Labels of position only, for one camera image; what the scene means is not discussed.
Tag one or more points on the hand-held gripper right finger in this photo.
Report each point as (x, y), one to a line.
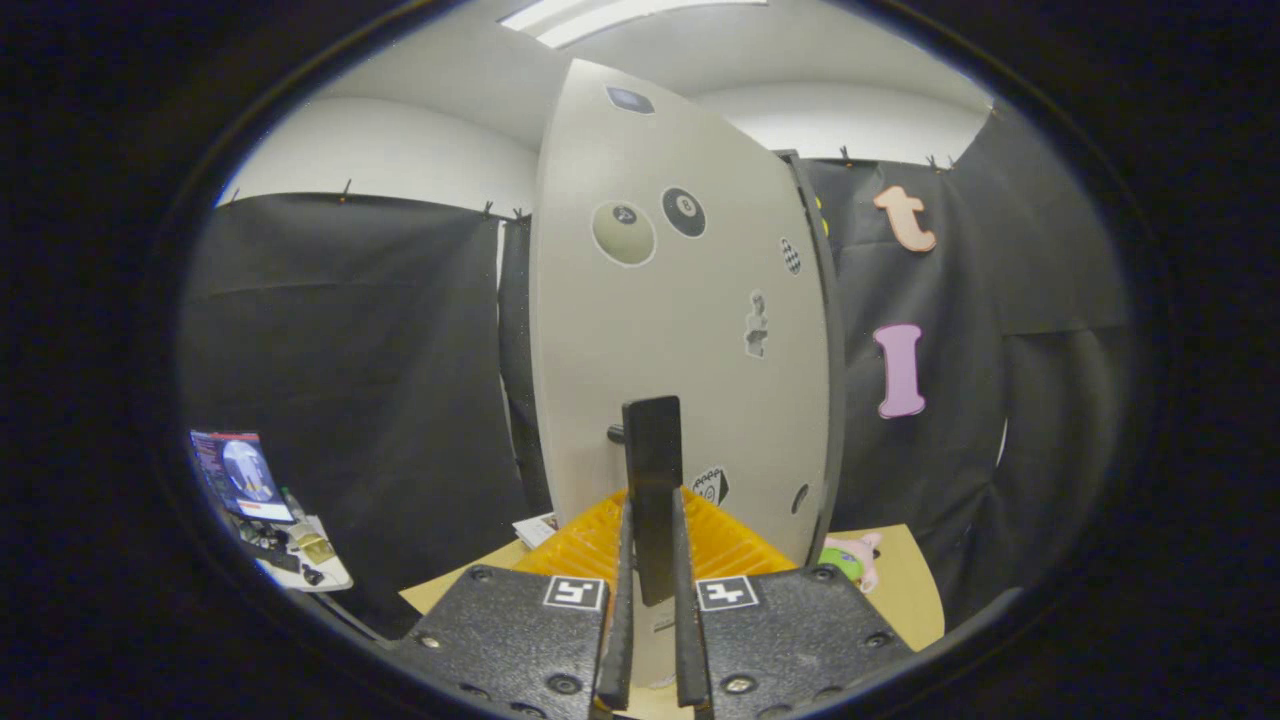
(688, 640)

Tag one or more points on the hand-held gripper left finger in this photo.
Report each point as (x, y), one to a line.
(618, 640)

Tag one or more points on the beige shoe cabinet door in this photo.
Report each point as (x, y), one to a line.
(640, 330)

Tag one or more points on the white cover book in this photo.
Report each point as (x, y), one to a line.
(535, 530)

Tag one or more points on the pink plush toy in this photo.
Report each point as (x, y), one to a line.
(860, 555)

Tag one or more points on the black backdrop cloth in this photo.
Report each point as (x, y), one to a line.
(350, 350)

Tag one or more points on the long ceiling light panel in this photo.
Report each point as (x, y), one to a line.
(620, 18)

